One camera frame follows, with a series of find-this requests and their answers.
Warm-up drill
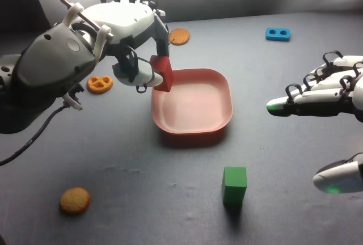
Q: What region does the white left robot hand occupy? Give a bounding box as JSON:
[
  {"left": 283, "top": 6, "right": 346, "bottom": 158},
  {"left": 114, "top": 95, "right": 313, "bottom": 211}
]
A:
[{"left": 83, "top": 0, "right": 171, "bottom": 93}]

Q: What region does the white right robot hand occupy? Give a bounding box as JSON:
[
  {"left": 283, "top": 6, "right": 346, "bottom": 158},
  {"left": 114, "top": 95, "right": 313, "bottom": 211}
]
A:
[{"left": 265, "top": 50, "right": 363, "bottom": 195}]

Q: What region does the red cube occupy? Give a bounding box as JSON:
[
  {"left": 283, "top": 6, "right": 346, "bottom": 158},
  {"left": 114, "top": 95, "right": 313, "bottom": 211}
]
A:
[{"left": 149, "top": 54, "right": 174, "bottom": 92}]

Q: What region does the green cube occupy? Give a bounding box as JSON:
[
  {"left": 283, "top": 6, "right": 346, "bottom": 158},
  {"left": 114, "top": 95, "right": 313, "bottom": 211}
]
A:
[{"left": 221, "top": 166, "right": 247, "bottom": 206}]

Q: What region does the blue two-hole flat block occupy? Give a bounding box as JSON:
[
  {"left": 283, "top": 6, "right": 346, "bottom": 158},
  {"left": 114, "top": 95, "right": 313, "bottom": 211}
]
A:
[{"left": 265, "top": 27, "right": 291, "bottom": 42}]

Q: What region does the pink plastic plate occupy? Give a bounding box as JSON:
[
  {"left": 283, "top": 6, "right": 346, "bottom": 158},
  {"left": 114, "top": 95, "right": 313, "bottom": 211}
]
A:
[{"left": 151, "top": 68, "right": 233, "bottom": 148}]

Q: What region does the orange round cookie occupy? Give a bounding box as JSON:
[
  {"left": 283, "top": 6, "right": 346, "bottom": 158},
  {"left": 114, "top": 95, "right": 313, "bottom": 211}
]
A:
[{"left": 168, "top": 28, "right": 190, "bottom": 47}]

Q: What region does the orange toy pretzel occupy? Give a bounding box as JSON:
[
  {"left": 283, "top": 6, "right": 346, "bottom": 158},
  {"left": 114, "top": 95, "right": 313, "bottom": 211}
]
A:
[{"left": 86, "top": 75, "right": 114, "bottom": 95}]

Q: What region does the grey table cloth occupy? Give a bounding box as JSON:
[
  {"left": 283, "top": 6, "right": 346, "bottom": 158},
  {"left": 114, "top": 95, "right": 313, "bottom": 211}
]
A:
[{"left": 0, "top": 12, "right": 363, "bottom": 245}]

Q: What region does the small tan round biscuit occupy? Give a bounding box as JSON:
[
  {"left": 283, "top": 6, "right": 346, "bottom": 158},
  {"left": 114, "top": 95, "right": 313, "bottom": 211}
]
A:
[{"left": 58, "top": 187, "right": 91, "bottom": 216}]

